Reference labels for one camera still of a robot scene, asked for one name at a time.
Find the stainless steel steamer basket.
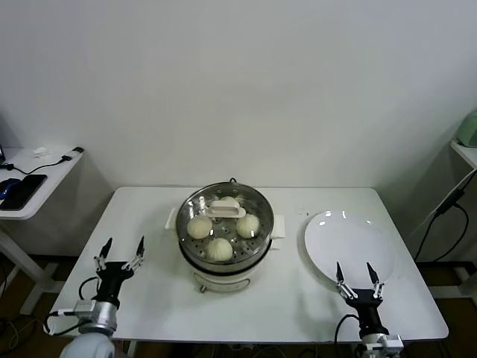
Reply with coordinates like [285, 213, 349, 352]
[174, 181, 275, 265]

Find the blue computer mouse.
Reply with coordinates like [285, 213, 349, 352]
[0, 178, 22, 198]

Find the glass lid with cream handle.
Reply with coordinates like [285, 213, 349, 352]
[175, 182, 275, 263]

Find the black power adapter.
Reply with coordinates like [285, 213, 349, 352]
[435, 188, 465, 216]

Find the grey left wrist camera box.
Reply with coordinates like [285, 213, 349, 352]
[50, 300, 97, 318]

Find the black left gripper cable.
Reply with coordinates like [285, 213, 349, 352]
[78, 276, 100, 302]

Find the black desk cable with adapter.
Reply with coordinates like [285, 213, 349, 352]
[0, 147, 85, 176]

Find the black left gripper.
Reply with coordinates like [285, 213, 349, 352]
[92, 234, 146, 300]

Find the mint green appliance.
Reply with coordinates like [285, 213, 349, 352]
[456, 110, 477, 148]

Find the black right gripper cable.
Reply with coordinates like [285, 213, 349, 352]
[334, 313, 361, 345]

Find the white side table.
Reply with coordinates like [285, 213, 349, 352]
[449, 139, 477, 295]

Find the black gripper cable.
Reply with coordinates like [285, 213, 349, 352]
[78, 276, 100, 302]
[334, 313, 361, 345]

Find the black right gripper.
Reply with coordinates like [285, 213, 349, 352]
[335, 261, 388, 337]

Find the black looping power cable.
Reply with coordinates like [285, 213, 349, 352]
[413, 203, 470, 262]

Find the white round plate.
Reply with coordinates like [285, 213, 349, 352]
[303, 210, 396, 291]

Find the white side desk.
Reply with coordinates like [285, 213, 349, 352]
[0, 147, 86, 316]

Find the white power cable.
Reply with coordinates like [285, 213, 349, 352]
[411, 171, 477, 236]

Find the black smartphone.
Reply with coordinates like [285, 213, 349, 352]
[0, 174, 48, 211]

